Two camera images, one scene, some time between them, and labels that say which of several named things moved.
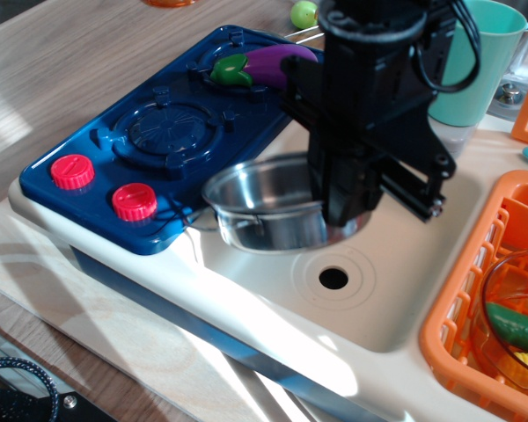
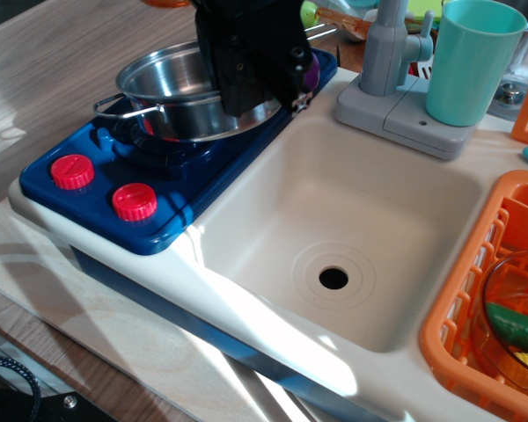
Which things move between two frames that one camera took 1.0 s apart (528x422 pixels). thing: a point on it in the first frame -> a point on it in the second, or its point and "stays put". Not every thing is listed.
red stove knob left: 72,171 stays put
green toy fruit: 303,14 stays put
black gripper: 365,110 -> 258,50
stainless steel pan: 267,202 -> 171,95
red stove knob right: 134,201 stays put
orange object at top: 169,3 stays put
